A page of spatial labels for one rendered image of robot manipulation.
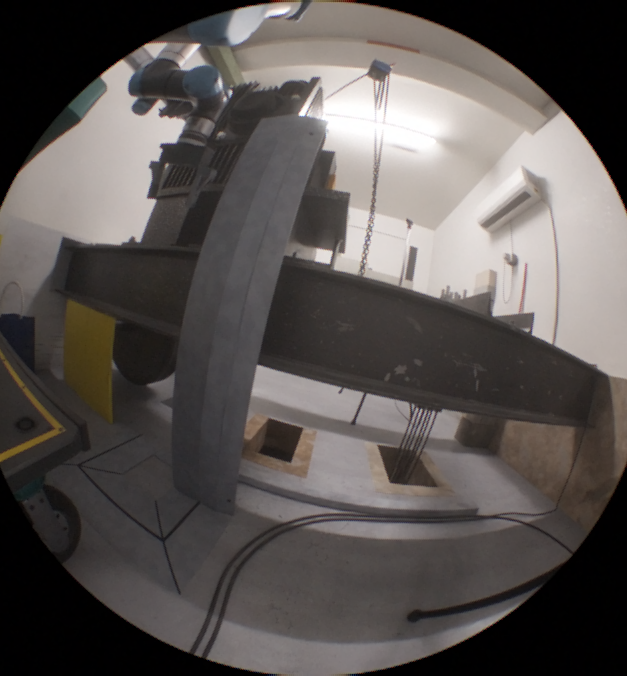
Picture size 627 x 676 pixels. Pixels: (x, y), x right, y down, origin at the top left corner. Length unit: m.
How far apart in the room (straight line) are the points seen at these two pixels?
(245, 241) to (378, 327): 0.36
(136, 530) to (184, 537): 0.11
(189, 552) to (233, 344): 0.48
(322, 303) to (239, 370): 0.26
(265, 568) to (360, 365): 0.55
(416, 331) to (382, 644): 0.73
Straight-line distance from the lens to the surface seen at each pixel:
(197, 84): 0.54
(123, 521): 0.64
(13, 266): 1.41
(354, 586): 0.62
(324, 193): 0.65
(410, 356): 0.59
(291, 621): 0.55
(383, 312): 0.57
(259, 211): 0.49
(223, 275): 0.46
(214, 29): 0.38
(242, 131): 0.93
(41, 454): 0.35
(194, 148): 0.61
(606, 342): 1.55
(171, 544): 0.59
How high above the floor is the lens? 0.52
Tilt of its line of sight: 3 degrees down
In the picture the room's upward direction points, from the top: 14 degrees clockwise
